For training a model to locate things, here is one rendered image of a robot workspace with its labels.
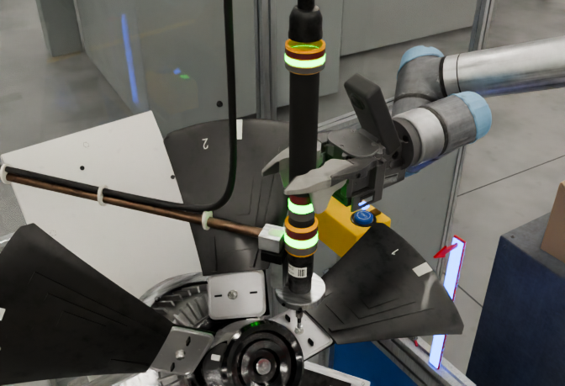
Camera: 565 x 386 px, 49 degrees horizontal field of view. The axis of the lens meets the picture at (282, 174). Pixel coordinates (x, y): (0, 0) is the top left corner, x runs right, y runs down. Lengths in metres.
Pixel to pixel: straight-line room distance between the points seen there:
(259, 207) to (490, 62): 0.41
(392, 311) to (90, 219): 0.51
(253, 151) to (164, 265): 0.29
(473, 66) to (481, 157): 2.73
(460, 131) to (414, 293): 0.28
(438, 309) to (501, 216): 2.28
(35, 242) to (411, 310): 0.55
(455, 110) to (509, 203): 2.51
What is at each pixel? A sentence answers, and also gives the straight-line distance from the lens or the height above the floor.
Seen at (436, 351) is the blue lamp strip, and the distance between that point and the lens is 1.31.
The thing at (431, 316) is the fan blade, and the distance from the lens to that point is 1.00.
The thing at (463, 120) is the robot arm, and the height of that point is 1.46.
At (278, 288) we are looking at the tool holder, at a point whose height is 1.27.
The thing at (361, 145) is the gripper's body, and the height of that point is 1.48.
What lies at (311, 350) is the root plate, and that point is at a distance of 0.91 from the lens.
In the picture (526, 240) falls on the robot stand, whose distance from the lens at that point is 1.48.
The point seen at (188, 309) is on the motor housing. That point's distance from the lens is 0.97.
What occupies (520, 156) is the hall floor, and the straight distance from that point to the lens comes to 3.81.
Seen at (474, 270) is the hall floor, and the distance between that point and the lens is 2.91.
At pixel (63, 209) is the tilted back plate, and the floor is 1.28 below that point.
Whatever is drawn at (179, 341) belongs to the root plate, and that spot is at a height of 1.25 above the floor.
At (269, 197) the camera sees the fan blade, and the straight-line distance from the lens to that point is 0.89.
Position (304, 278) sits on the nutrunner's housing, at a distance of 0.84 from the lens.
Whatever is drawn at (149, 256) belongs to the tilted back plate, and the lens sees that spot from 1.08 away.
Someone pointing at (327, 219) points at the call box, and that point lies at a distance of 1.34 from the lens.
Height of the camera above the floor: 1.87
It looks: 33 degrees down
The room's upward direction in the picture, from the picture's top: straight up
